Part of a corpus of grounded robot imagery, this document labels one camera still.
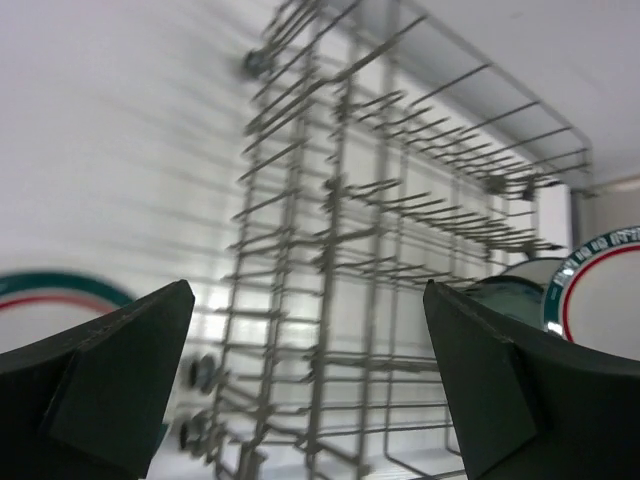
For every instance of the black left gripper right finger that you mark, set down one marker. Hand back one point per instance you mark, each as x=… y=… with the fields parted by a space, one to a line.
x=526 y=404

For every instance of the grey wire dish rack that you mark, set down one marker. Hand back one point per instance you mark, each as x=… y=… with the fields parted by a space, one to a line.
x=382 y=152

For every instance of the blue floral green plate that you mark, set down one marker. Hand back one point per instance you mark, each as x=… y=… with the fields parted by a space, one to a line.
x=517 y=292

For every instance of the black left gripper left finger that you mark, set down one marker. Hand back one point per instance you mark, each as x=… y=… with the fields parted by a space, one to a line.
x=89 y=402

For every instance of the teal red rimmed plate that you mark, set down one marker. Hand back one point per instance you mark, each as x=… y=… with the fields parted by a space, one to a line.
x=43 y=317
x=592 y=299

